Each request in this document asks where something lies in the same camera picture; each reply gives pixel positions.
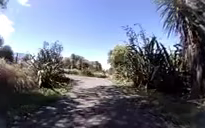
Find round green bush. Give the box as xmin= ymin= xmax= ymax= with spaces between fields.
xmin=107 ymin=44 xmax=133 ymax=76

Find row of distant trees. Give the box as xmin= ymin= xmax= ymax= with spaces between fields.
xmin=61 ymin=53 xmax=106 ymax=79

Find grey paved path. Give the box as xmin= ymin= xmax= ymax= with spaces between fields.
xmin=9 ymin=73 xmax=178 ymax=128

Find dark flax bush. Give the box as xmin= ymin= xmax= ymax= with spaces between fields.
xmin=121 ymin=23 xmax=192 ymax=95

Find leafy green bush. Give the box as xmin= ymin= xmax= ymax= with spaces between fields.
xmin=29 ymin=40 xmax=71 ymax=90

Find grass verge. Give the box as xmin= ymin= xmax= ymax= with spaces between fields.
xmin=0 ymin=83 xmax=75 ymax=128
xmin=109 ymin=77 xmax=205 ymax=128

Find dry grass tussocks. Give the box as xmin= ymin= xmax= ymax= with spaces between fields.
xmin=0 ymin=56 xmax=40 ymax=95

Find palm-like tree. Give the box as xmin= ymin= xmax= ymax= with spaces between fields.
xmin=154 ymin=0 xmax=205 ymax=100

